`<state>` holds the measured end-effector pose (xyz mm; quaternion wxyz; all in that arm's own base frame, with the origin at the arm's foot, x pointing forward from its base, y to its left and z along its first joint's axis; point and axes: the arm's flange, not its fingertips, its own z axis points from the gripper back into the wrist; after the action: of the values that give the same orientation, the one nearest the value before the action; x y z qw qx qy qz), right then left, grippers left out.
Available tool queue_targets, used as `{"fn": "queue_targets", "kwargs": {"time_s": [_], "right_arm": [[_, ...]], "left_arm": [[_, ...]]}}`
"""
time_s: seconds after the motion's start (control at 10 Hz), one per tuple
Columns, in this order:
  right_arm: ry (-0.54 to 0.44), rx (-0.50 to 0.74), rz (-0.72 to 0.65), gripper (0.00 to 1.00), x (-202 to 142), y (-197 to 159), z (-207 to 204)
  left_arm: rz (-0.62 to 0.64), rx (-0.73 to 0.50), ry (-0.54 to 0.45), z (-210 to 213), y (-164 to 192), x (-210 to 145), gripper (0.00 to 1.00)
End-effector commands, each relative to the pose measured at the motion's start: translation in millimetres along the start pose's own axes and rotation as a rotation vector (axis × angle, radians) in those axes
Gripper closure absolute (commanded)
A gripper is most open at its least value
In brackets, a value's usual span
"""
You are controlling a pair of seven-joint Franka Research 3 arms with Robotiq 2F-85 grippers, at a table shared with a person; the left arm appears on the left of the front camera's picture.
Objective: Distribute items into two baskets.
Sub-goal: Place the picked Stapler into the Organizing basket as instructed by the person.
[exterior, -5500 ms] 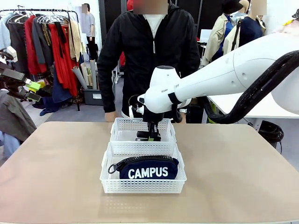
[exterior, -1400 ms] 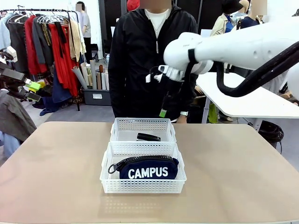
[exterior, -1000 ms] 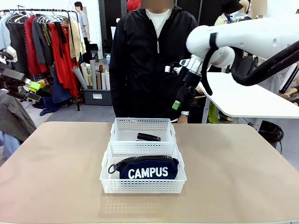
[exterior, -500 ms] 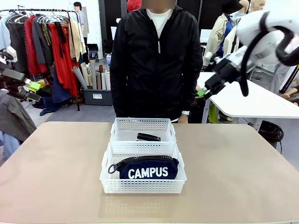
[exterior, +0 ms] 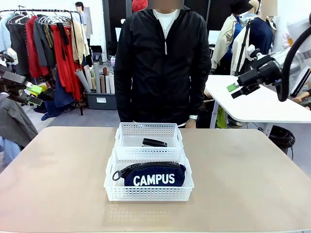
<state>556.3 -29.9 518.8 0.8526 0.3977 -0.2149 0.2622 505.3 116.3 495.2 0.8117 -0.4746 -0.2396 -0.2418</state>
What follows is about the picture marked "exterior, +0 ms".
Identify long red dress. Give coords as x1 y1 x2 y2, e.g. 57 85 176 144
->
51 23 83 100

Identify dark grey hanging dress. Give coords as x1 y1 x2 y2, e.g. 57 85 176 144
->
7 18 31 76

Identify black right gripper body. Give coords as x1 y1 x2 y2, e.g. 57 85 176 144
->
237 60 283 88

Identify black coiled cable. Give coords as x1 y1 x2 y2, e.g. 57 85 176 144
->
268 125 296 149

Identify person's left forearm black sleeve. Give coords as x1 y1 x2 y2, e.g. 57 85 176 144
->
190 70 212 117

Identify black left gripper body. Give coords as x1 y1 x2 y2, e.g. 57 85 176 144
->
0 64 27 90

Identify blue denim garment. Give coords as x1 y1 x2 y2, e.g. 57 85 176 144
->
41 72 75 121

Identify small white perforated plastic basket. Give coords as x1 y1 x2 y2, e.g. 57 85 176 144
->
114 122 184 156

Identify person's right forearm black sleeve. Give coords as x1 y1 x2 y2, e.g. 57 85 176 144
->
114 70 134 122

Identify black metal clothes rack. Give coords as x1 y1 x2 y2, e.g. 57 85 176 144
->
0 9 85 116

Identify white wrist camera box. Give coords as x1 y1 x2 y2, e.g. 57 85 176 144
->
247 45 261 62
0 48 19 66

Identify grey draped cloth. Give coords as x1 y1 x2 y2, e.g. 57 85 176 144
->
0 93 39 149

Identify black stapler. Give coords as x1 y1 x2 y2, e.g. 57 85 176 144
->
142 137 168 148

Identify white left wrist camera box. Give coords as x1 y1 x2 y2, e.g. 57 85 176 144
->
0 48 19 66

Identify light blue hanging garment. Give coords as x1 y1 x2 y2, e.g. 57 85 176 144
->
0 13 12 53

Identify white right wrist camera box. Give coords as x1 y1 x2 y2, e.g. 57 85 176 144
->
247 45 261 62

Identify tall grey cardboard tube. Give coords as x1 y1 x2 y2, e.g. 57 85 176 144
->
93 61 102 94

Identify large white perforated plastic basket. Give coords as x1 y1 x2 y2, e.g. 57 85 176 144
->
104 147 195 202

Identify white rounded table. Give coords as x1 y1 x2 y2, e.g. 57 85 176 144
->
207 74 311 129

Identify red hanging coat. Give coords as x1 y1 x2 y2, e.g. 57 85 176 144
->
25 16 51 78

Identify grey hanging jacket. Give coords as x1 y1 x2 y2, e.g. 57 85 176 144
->
34 17 57 68

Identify navy CAMPUS pencil case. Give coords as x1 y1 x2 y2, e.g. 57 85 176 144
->
111 162 187 187

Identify black chair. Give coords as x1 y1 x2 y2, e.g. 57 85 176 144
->
89 45 103 66

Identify person in black jacket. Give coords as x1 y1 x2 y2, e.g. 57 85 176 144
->
114 6 212 127

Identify mannequin in beige coat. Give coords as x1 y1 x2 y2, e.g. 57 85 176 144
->
211 0 253 76

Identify brown cardboard tube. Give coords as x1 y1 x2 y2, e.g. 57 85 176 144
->
101 67 108 94

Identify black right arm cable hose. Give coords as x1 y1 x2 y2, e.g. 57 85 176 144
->
276 31 311 102

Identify light blue draped cloth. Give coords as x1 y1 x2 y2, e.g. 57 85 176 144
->
0 135 21 173

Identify beige hanging garment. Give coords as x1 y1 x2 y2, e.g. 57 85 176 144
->
71 20 90 65

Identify mannequin in navy shirt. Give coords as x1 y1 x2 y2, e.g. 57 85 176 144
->
239 0 277 76

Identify red hat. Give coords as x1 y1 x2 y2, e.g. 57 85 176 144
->
132 0 148 13

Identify green bag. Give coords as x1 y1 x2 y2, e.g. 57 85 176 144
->
217 106 228 129

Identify black hanging scarf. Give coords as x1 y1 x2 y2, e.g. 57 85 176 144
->
56 23 70 61

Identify background person grey shirt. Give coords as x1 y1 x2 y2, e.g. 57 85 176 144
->
75 1 92 47

